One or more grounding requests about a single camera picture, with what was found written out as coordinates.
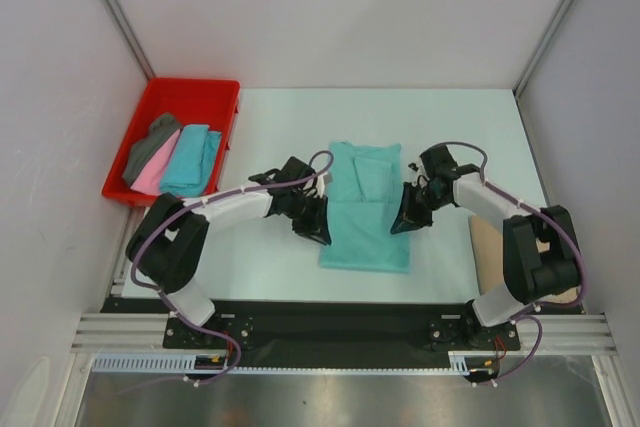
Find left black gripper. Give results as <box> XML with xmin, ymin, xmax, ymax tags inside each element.
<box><xmin>285</xmin><ymin>191</ymin><xmax>331</xmax><ymax>245</ymax></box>

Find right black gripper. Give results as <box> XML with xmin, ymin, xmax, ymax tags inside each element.
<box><xmin>390</xmin><ymin>181</ymin><xmax>449</xmax><ymax>234</ymax></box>

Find mint green t shirt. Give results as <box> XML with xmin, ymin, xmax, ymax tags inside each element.
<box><xmin>319</xmin><ymin>141</ymin><xmax>410</xmax><ymax>274</ymax></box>

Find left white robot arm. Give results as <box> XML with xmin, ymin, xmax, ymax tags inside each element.
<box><xmin>125</xmin><ymin>150</ymin><xmax>334</xmax><ymax>347</ymax></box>

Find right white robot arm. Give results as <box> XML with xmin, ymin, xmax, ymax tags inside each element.
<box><xmin>390</xmin><ymin>142</ymin><xmax>586</xmax><ymax>348</ymax></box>

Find folded beige t shirt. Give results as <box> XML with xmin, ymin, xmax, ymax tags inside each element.
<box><xmin>469</xmin><ymin>208</ymin><xmax>583</xmax><ymax>307</ymax></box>

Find blue t shirt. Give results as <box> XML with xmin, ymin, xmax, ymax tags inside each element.
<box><xmin>159</xmin><ymin>124</ymin><xmax>222</xmax><ymax>198</ymax></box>

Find red plastic bin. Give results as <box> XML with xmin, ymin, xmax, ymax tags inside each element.
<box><xmin>102</xmin><ymin>78</ymin><xmax>240</xmax><ymax>207</ymax></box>

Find pink t shirt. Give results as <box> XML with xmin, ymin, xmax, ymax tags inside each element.
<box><xmin>130</xmin><ymin>130</ymin><xmax>181</xmax><ymax>196</ymax></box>

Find grey t shirt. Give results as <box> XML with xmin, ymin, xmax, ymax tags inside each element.
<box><xmin>122</xmin><ymin>113</ymin><xmax>182</xmax><ymax>186</ymax></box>

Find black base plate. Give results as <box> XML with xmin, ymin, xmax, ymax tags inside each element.
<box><xmin>99</xmin><ymin>296</ymin><xmax>586</xmax><ymax>371</ymax></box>

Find white slotted cable duct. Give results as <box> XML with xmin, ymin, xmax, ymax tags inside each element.
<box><xmin>92</xmin><ymin>353</ymin><xmax>497</xmax><ymax>376</ymax></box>

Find right aluminium corner post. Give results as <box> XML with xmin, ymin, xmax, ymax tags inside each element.
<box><xmin>512</xmin><ymin>0</ymin><xmax>577</xmax><ymax>101</ymax></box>

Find aluminium corner post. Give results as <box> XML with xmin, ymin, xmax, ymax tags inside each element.
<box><xmin>512</xmin><ymin>0</ymin><xmax>577</xmax><ymax>101</ymax></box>
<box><xmin>100</xmin><ymin>0</ymin><xmax>156</xmax><ymax>81</ymax></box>

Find left aluminium corner post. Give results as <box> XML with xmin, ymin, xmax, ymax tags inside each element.
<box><xmin>100</xmin><ymin>0</ymin><xmax>156</xmax><ymax>81</ymax></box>

